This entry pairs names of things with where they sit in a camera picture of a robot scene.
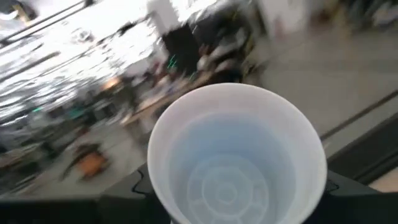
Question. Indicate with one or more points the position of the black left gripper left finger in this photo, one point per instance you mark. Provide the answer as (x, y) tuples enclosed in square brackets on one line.
[(124, 205)]

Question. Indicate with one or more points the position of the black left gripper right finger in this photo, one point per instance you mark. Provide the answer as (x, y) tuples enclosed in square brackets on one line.
[(348, 205)]

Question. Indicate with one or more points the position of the white Lysol wipes canister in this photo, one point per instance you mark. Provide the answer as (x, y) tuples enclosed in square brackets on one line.
[(233, 140)]

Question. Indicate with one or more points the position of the orange floor object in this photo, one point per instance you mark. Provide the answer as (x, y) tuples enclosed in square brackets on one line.
[(91, 164)]

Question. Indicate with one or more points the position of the black box-shaped equipment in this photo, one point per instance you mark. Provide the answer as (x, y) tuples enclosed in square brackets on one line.
[(182, 46)]

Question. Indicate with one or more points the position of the black aluminium table frame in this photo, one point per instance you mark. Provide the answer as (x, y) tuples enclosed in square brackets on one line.
[(373, 149)]

